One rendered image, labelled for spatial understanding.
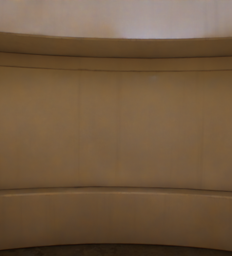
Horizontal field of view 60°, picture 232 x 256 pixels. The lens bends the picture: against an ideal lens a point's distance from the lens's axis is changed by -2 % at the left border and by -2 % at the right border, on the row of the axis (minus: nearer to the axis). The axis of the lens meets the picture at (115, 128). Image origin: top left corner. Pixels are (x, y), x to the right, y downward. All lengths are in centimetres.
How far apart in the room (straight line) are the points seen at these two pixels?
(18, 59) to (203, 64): 40
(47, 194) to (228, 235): 38
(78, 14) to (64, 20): 3
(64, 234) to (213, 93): 44
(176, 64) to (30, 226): 46
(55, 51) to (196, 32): 28
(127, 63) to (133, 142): 18
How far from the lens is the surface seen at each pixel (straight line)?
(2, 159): 49
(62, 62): 49
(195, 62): 50
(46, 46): 45
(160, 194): 46
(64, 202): 46
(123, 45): 42
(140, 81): 47
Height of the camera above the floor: 26
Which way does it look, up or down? 1 degrees down
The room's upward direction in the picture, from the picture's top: 1 degrees clockwise
